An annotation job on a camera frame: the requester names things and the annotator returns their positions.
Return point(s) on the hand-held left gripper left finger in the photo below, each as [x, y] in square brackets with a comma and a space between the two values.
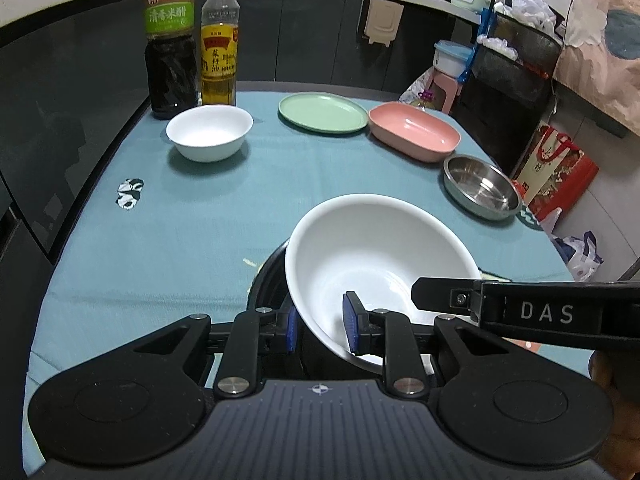
[292, 330]

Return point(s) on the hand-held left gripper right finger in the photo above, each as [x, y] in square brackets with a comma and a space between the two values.
[351, 327]

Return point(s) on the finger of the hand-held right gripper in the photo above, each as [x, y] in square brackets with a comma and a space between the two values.
[440, 296]

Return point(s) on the large white bowl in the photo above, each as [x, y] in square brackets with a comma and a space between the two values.
[370, 255]

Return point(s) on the stainless steel bowl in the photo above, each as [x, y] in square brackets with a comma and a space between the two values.
[480, 187]

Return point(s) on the person's right hand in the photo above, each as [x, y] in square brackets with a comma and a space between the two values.
[602, 377]

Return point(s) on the black round pot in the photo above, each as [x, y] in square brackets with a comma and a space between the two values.
[270, 285]

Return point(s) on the white and blue plastic bag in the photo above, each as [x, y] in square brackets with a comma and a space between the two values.
[580, 255]

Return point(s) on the red gift bag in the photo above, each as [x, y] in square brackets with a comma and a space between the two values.
[555, 170]

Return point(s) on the blue printed mat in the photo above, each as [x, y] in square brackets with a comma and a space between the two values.
[150, 240]

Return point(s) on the pink oval dish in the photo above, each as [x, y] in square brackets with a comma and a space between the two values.
[410, 130]

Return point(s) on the purple cap oil bottle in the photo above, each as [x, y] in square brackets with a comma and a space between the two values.
[426, 95]

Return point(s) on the pink stool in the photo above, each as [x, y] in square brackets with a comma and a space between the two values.
[445, 87]

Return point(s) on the small white bowl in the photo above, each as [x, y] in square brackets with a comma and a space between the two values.
[210, 135]

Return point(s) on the green plate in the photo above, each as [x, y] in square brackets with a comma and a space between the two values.
[322, 112]

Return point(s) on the blue lid plastic container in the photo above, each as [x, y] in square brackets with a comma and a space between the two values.
[450, 60]

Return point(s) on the brown printed paper bag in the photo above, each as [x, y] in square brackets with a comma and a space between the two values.
[590, 60]

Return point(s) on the yellow oil bottle red label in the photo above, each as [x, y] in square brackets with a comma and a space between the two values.
[219, 60]

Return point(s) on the beige cutting board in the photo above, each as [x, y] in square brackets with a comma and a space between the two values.
[384, 20]

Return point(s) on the dark vinegar bottle green label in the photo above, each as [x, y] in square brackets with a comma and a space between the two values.
[170, 70]

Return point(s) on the white plastic bags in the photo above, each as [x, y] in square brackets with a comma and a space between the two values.
[525, 7]

